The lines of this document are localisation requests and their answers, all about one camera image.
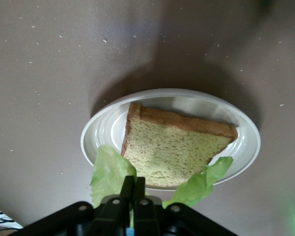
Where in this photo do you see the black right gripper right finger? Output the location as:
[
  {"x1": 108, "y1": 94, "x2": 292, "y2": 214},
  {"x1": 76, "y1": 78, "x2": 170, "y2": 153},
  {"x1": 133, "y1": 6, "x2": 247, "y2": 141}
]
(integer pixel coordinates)
[{"x1": 134, "y1": 177, "x2": 163, "y2": 236}]

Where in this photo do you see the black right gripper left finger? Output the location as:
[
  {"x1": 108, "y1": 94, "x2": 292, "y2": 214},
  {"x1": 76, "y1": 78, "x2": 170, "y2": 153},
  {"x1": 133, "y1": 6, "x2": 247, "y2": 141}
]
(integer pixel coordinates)
[{"x1": 93, "y1": 176, "x2": 135, "y2": 236}]

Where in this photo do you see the green lettuce leaf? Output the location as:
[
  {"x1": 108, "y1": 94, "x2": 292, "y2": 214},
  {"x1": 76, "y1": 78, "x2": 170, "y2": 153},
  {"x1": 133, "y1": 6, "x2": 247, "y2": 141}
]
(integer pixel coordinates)
[{"x1": 89, "y1": 144, "x2": 234, "y2": 211}]

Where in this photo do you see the light crust bread slice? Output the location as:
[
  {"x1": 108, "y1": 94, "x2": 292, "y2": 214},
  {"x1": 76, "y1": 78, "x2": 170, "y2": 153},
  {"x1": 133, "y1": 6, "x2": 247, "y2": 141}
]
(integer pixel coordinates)
[{"x1": 120, "y1": 102, "x2": 238, "y2": 189}]

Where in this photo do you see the beige plate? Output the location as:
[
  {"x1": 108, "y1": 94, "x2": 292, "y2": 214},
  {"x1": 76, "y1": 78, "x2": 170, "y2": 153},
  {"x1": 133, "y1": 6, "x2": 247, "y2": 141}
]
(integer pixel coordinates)
[{"x1": 80, "y1": 88, "x2": 262, "y2": 192}]

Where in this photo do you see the brown table cover mat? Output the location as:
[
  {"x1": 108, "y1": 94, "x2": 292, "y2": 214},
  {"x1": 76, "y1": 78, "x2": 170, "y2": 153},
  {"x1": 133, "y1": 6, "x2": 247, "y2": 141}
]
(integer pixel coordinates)
[{"x1": 0, "y1": 0, "x2": 295, "y2": 236}]

